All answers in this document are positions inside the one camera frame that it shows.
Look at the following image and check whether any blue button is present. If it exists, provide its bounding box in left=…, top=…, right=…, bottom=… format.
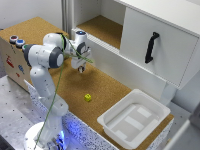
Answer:
left=15, top=38, right=26, bottom=48

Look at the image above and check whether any red button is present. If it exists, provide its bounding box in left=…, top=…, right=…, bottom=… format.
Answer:
left=9, top=35, right=19, bottom=45

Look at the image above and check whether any yellow block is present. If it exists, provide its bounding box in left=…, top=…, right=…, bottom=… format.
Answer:
left=83, top=93, right=93, bottom=103

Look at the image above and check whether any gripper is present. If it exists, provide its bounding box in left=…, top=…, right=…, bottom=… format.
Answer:
left=70, top=46, right=92, bottom=73

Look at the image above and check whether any white cabinet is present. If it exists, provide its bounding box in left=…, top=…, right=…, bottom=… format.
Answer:
left=61, top=0, right=200, bottom=108

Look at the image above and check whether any white plastic box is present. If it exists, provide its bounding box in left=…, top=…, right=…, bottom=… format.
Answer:
left=96, top=88, right=172, bottom=150

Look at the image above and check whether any white sliding door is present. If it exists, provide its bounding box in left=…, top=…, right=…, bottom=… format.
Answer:
left=119, top=6, right=200, bottom=90

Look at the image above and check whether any green button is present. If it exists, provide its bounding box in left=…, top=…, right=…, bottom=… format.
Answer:
left=21, top=44, right=30, bottom=52

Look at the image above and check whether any green cable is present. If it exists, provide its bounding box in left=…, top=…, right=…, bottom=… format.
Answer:
left=33, top=32, right=95, bottom=150

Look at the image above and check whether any black door handle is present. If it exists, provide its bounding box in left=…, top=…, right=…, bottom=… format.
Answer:
left=144, top=31, right=160, bottom=65

